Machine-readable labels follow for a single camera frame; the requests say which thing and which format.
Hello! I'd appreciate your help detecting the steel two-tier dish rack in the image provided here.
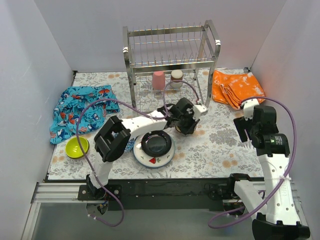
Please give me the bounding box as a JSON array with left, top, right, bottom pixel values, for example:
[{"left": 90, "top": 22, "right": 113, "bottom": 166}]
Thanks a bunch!
[{"left": 122, "top": 19, "right": 221, "bottom": 112}]

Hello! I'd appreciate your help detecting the white brown steel cup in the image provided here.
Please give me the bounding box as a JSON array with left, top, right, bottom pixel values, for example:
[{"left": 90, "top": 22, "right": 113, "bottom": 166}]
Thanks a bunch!
[{"left": 170, "top": 69, "right": 184, "bottom": 89}]

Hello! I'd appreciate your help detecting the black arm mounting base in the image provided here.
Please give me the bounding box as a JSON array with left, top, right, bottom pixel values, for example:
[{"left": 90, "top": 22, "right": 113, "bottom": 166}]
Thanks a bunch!
[{"left": 77, "top": 177, "right": 243, "bottom": 214}]

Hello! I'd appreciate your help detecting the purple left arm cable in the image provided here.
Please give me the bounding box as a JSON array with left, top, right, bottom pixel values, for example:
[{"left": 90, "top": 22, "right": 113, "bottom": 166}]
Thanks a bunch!
[{"left": 76, "top": 79, "right": 203, "bottom": 227}]

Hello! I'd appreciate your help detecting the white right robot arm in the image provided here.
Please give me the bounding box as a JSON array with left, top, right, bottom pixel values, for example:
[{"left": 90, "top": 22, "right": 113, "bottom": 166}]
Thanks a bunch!
[{"left": 226, "top": 99, "right": 311, "bottom": 240}]

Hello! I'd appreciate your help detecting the floral table mat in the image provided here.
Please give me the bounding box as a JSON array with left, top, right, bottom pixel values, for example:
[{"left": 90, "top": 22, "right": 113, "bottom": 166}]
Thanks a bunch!
[{"left": 47, "top": 69, "right": 263, "bottom": 181}]

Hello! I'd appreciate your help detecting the pink plastic cup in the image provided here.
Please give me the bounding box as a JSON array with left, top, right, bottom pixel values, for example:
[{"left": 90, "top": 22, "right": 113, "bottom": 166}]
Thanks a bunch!
[{"left": 152, "top": 71, "right": 166, "bottom": 91}]

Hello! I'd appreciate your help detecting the white plate with strawberry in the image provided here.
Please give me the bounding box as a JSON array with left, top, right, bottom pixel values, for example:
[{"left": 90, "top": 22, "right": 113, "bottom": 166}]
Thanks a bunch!
[{"left": 133, "top": 134, "right": 176, "bottom": 169}]

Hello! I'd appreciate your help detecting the lime green bowl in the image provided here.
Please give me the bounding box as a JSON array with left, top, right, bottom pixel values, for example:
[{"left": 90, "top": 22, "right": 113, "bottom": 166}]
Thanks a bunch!
[{"left": 65, "top": 136, "right": 90, "bottom": 159}]

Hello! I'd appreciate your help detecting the orange white folded cloth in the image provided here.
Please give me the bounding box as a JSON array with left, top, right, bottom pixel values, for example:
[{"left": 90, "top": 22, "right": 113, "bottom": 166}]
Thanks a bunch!
[{"left": 212, "top": 70, "right": 266, "bottom": 110}]

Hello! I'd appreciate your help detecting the white blue patterned bowl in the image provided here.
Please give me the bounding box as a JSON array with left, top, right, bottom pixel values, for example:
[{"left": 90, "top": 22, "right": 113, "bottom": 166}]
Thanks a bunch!
[{"left": 124, "top": 137, "right": 136, "bottom": 152}]

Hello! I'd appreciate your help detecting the black glossy plate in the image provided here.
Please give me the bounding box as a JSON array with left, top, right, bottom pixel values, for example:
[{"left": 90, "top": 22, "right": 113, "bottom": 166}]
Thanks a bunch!
[{"left": 140, "top": 130, "right": 174, "bottom": 158}]

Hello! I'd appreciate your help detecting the beige bowl with patterned outside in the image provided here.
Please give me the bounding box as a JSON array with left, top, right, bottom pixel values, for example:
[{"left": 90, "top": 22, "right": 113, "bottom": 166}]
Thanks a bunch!
[{"left": 175, "top": 125, "right": 187, "bottom": 135}]

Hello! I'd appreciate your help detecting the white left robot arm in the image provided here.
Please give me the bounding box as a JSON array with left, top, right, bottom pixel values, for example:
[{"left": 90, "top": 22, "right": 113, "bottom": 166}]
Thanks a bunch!
[{"left": 86, "top": 97, "right": 208, "bottom": 200}]

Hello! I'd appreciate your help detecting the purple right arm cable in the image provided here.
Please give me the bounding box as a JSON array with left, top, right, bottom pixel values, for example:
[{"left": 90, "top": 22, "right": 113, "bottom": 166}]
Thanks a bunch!
[{"left": 207, "top": 96, "right": 298, "bottom": 230}]

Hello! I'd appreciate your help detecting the aluminium frame rail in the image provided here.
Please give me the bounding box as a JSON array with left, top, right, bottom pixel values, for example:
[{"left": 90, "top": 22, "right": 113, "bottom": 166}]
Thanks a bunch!
[{"left": 20, "top": 181, "right": 86, "bottom": 240}]

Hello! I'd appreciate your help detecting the blue shark print cloth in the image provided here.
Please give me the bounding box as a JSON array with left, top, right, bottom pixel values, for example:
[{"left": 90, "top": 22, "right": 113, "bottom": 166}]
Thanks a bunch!
[{"left": 49, "top": 85, "right": 120, "bottom": 145}]

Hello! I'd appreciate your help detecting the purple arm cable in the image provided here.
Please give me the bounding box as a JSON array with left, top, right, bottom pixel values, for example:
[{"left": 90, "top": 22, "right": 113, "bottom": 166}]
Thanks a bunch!
[
  {"left": 76, "top": 79, "right": 203, "bottom": 227},
  {"left": 207, "top": 96, "right": 298, "bottom": 230}
]

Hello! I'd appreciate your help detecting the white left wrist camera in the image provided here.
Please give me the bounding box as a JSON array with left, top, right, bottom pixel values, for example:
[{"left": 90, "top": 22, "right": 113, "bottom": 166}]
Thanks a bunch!
[{"left": 192, "top": 103, "right": 208, "bottom": 121}]

